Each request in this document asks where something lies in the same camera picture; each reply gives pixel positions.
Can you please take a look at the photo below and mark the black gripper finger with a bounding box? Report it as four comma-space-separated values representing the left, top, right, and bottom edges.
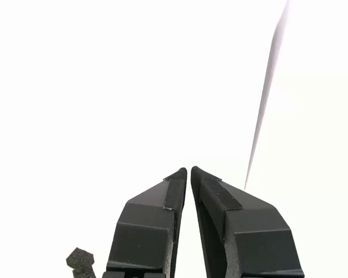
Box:
190, 165, 306, 278
101, 167, 188, 278

